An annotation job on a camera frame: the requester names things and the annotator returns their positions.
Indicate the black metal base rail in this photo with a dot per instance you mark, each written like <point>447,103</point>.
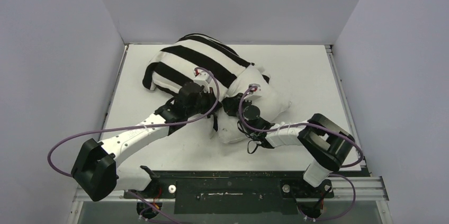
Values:
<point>241,197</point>

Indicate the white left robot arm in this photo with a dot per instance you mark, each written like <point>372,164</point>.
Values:
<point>97,166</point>

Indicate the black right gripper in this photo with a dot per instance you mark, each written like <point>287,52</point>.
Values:
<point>235,101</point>

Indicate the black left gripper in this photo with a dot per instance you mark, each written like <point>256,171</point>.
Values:
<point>210,96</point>

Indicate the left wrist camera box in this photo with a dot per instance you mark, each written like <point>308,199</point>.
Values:
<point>202,78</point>

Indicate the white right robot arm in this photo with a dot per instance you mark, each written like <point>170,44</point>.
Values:
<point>327,143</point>

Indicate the black white striped pillowcase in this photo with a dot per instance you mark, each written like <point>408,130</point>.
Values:
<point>173,66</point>

